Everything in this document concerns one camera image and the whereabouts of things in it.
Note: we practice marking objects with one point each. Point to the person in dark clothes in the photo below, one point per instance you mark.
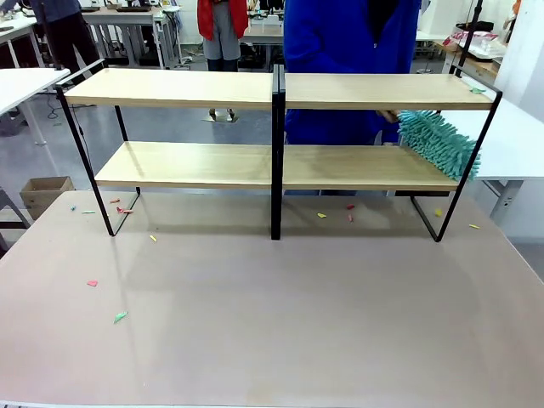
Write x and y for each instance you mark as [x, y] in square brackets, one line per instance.
[64, 30]

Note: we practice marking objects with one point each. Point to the cluttered wooden background table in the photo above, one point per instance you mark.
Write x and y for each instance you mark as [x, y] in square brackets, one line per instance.
[480, 51]

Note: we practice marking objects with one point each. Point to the person in blue jacket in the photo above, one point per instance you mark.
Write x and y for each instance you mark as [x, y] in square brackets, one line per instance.
[340, 38]

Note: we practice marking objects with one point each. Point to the grey background workbench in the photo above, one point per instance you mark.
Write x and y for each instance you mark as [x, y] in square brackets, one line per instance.
[140, 25]

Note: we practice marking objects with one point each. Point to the brown cardboard box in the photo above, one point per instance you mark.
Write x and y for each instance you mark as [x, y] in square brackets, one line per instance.
[44, 195]

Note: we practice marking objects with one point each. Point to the white side table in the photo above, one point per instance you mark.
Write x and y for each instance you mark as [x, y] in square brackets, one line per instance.
[21, 87]
[510, 144]

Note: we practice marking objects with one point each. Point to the wooden shelf unit black frame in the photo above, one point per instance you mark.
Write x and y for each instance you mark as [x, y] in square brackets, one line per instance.
[361, 168]
[170, 166]

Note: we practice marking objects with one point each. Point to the black stand pole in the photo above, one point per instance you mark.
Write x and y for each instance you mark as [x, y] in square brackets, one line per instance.
[469, 38]
[47, 38]

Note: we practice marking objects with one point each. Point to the person with red apron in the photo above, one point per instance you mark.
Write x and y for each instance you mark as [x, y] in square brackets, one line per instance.
[221, 25]

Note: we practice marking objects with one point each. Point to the person's hand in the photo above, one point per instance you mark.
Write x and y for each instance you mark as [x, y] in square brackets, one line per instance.
[389, 115]

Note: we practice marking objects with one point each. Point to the teal fluffy microfibre duster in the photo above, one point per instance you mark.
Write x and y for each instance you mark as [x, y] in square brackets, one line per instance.
[442, 144]

